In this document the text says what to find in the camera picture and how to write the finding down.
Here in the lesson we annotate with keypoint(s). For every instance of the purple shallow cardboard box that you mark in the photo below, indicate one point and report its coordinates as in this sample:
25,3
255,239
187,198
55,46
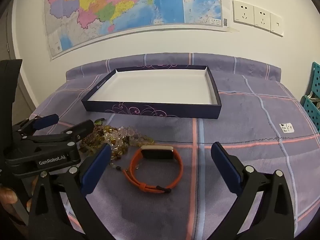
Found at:
155,87

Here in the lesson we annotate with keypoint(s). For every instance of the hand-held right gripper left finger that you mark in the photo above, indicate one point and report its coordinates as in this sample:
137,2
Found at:
96,171

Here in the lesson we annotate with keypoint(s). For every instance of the person's left hand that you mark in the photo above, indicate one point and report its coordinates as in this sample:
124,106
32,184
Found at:
7,196

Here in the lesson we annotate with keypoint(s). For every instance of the purple plaid blanket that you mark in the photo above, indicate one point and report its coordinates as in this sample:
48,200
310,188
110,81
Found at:
237,130

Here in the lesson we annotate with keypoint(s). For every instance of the teal perforated plastic crate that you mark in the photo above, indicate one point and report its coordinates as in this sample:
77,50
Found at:
313,115

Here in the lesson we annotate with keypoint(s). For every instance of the colourful wall map poster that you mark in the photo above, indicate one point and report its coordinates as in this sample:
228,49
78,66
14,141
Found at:
125,5

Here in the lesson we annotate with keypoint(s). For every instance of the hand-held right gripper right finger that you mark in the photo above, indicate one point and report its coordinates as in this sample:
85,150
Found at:
226,171

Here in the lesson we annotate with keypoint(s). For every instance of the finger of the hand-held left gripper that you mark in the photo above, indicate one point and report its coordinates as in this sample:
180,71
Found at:
46,121
75,131

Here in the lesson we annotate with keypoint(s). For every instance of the white care label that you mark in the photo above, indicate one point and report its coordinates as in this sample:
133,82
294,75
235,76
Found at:
286,127

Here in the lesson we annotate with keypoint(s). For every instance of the grey door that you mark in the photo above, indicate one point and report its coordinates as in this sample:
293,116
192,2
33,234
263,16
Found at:
7,37

